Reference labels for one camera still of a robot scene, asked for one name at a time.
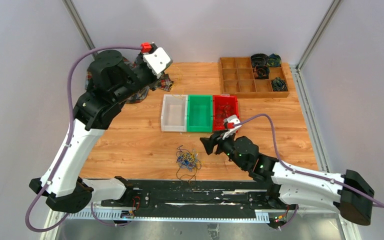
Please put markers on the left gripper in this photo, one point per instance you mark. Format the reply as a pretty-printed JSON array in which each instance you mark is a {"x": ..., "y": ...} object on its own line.
[{"x": 154, "y": 80}]

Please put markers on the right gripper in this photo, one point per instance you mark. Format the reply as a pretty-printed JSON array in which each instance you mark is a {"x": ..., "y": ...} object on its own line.
[{"x": 214, "y": 139}]

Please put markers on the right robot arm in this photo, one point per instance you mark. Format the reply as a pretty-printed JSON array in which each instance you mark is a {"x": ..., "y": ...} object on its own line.
[{"x": 292, "y": 185}]

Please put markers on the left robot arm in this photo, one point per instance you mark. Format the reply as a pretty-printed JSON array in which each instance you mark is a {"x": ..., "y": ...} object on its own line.
[{"x": 112, "y": 82}]

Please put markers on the green plastic bin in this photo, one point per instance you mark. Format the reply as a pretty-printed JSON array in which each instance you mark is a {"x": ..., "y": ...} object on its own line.
[{"x": 199, "y": 117}]

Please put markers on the red plastic bin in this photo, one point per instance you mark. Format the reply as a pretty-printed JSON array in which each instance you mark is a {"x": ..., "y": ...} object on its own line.
[{"x": 223, "y": 107}]

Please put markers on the white plastic bin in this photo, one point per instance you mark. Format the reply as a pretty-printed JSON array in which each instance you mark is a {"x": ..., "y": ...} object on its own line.
[{"x": 173, "y": 116}]

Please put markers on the wooden compartment tray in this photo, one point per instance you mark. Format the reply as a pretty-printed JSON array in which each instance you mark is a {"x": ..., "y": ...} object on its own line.
[{"x": 245, "y": 79}]

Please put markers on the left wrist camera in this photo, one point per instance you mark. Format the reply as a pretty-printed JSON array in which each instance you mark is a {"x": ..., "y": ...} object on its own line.
[{"x": 158, "y": 61}]

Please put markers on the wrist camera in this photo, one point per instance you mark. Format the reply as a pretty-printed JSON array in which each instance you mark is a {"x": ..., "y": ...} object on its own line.
[
  {"x": 158, "y": 61},
  {"x": 231, "y": 124}
]

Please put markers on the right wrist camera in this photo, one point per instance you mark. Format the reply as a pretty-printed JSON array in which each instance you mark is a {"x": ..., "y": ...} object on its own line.
[{"x": 231, "y": 124}]

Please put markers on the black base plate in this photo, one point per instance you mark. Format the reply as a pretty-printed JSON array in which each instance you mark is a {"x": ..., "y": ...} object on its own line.
[{"x": 202, "y": 199}]

